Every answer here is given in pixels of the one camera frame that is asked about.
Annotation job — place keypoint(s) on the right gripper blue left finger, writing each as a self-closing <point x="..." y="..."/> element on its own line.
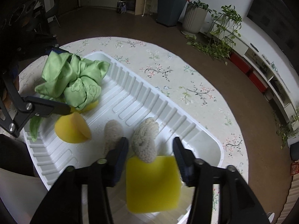
<point x="116" y="159"/>

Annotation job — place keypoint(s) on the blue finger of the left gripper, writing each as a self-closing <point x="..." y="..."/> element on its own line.
<point x="46" y="108"/>
<point x="58" y="50"/>

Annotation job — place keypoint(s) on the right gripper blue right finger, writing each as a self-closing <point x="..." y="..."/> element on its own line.
<point x="185" y="160"/>

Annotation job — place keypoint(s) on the beige knitted scrubber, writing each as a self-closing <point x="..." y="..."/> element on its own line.
<point x="113" y="132"/>

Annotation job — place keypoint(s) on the cream knitted scrubber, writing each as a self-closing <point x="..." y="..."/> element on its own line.
<point x="143" y="140"/>

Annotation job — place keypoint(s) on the green knotted cloth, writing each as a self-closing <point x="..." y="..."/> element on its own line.
<point x="69" y="79"/>

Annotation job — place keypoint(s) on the yellow foam ball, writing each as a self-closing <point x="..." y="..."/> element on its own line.
<point x="72" y="128"/>

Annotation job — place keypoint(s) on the large yellow sponge block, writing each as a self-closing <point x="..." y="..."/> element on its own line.
<point x="152" y="187"/>

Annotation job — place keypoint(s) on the small yellow sponge block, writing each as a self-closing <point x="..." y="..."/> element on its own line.
<point x="86" y="108"/>

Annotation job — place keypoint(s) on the white plastic tray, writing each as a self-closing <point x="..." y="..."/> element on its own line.
<point x="129" y="99"/>

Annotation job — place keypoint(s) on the dark blue floor box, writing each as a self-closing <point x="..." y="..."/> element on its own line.
<point x="121" y="7"/>

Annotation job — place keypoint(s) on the floral white tablecloth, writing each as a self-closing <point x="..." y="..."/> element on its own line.
<point x="181" y="83"/>

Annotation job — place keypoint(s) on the red decorative box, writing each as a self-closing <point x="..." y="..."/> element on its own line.
<point x="294" y="168"/>

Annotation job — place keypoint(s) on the beige curtain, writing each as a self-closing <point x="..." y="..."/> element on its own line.
<point x="291" y="199"/>

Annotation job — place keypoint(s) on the small vine plant right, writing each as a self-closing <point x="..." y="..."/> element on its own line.
<point x="285" y="130"/>

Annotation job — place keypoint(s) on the red storage box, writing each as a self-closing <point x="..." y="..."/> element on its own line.
<point x="241" y="63"/>
<point x="258" y="81"/>

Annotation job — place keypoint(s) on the white tv console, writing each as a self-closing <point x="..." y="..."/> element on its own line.
<point x="268" y="71"/>

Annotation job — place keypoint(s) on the trailing green vine plant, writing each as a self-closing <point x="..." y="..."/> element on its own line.
<point x="220" y="39"/>

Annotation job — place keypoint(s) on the plant in white ribbed pot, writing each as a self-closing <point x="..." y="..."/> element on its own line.
<point x="194" y="17"/>

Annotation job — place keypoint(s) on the wall mounted black television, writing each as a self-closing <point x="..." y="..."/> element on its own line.
<point x="276" y="20"/>

